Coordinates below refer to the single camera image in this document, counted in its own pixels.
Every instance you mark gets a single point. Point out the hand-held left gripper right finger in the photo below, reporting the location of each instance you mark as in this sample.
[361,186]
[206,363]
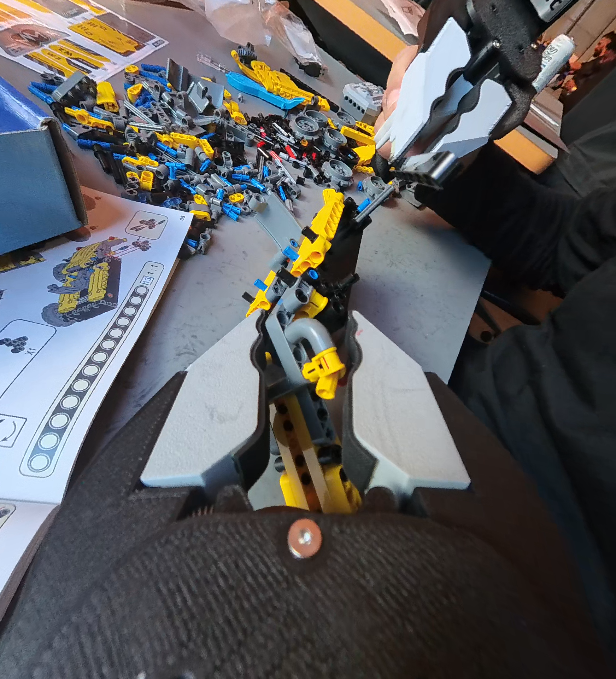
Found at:
[398,419]

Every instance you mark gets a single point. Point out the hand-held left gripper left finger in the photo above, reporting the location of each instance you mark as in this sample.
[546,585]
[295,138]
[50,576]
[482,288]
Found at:
[212,419]

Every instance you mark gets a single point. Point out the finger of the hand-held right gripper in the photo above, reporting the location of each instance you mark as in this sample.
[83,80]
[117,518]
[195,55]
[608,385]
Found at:
[485,114]
[429,85]

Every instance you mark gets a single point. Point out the long black holed beam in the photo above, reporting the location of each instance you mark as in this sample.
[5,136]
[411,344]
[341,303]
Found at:
[424,172]

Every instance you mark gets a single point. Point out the yellow toy vehicle model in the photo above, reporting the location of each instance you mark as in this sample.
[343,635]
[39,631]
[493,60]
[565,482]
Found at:
[313,249]

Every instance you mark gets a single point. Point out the person's right forearm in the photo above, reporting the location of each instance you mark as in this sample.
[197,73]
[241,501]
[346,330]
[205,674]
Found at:
[525,223]

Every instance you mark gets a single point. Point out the grey desk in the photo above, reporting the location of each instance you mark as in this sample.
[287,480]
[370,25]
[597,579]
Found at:
[419,276]

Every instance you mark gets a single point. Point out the person's right hand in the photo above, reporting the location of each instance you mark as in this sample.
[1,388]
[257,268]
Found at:
[398,90]

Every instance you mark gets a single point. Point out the grey toy motor block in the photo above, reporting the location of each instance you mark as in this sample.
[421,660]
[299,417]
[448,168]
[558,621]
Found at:
[363,101]

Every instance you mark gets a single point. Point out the wooden table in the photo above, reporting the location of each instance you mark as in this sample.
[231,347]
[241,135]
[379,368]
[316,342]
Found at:
[361,21]

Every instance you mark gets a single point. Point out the small black plug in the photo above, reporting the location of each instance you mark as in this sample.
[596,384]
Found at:
[313,68]

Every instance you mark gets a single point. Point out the grey toy wheel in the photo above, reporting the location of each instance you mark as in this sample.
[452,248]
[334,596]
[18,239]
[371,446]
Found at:
[337,171]

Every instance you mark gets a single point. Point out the person's dark clothing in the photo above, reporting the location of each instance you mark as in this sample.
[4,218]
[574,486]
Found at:
[551,424]

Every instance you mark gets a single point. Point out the building instruction booklet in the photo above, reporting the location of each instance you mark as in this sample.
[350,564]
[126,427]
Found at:
[64,345]

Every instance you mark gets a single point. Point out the light blue curved panel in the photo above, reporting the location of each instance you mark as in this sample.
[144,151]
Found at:
[249,90]

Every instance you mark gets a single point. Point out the clear plastic wrapper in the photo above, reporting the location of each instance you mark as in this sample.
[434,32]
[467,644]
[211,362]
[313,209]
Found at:
[255,21]

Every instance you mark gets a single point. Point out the grey curved panel brick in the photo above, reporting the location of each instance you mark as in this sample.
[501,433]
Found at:
[278,225]

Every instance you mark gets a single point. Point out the pile of small building bricks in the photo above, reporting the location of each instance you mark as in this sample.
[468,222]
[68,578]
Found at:
[180,154]

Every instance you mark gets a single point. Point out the blue cardboard box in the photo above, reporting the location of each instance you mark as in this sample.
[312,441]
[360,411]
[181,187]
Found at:
[16,185]

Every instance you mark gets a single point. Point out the yellow sticker sheet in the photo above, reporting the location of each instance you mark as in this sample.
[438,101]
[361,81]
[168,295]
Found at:
[64,37]

